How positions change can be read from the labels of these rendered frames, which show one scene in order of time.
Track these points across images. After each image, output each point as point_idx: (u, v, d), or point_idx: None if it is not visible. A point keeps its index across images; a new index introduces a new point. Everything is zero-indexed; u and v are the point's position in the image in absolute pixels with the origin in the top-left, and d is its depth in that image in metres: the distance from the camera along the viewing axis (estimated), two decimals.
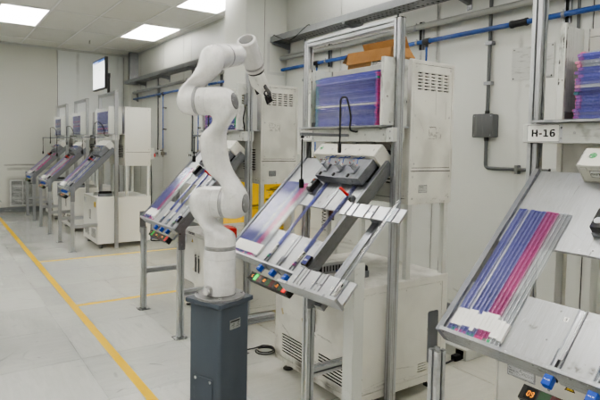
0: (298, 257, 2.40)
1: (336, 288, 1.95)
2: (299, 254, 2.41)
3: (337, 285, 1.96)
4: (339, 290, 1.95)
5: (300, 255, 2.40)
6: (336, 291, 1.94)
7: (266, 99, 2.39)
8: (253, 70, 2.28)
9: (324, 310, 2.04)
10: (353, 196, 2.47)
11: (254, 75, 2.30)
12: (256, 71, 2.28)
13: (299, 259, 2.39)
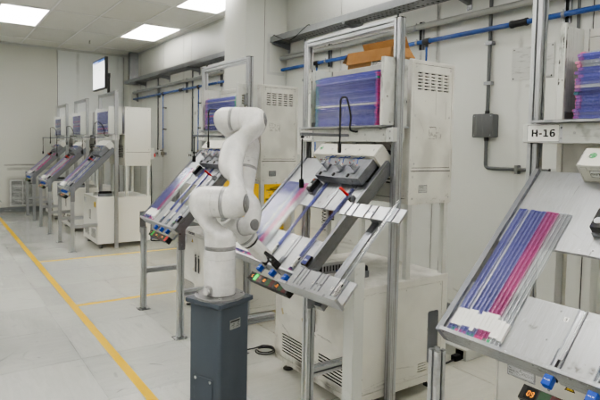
0: (293, 262, 2.39)
1: (336, 288, 1.95)
2: (295, 260, 2.39)
3: (337, 285, 1.96)
4: (339, 290, 1.95)
5: (295, 261, 2.39)
6: (336, 291, 1.94)
7: (273, 265, 2.27)
8: (246, 242, 2.20)
9: (324, 310, 2.04)
10: (353, 196, 2.47)
11: (250, 245, 2.22)
12: (250, 242, 2.21)
13: (294, 264, 2.38)
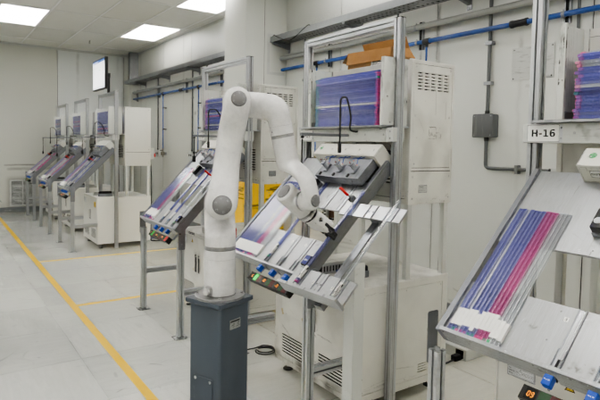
0: (301, 272, 2.13)
1: (336, 288, 1.95)
2: (303, 270, 2.14)
3: (337, 285, 1.96)
4: (339, 290, 1.95)
5: (303, 270, 2.13)
6: (336, 291, 1.94)
7: (329, 230, 2.23)
8: None
9: (324, 310, 2.04)
10: (353, 196, 2.47)
11: None
12: None
13: (302, 275, 2.12)
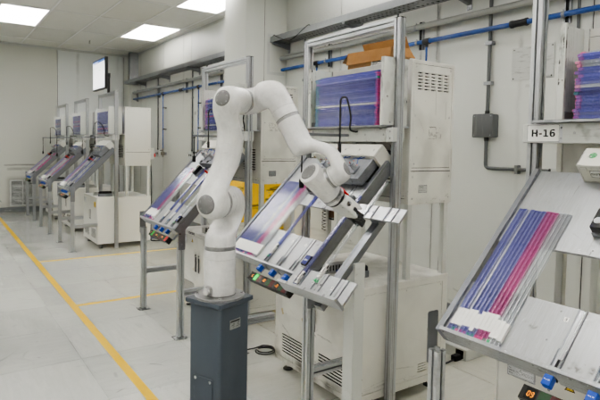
0: (297, 278, 2.12)
1: (321, 270, 1.90)
2: (299, 275, 2.13)
3: (323, 266, 1.91)
4: (325, 271, 1.90)
5: (299, 276, 2.12)
6: (321, 272, 1.89)
7: (356, 216, 2.02)
8: None
9: (324, 310, 2.04)
10: (353, 196, 2.47)
11: None
12: None
13: (298, 280, 2.11)
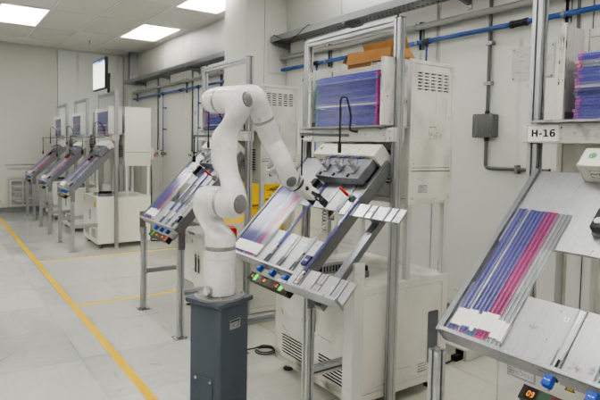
0: (297, 278, 2.12)
1: (299, 256, 2.41)
2: (299, 275, 2.13)
3: (300, 253, 2.41)
4: (302, 257, 2.40)
5: (299, 276, 2.12)
6: (298, 258, 2.39)
7: None
8: None
9: (324, 310, 2.04)
10: (353, 196, 2.47)
11: None
12: None
13: (298, 280, 2.11)
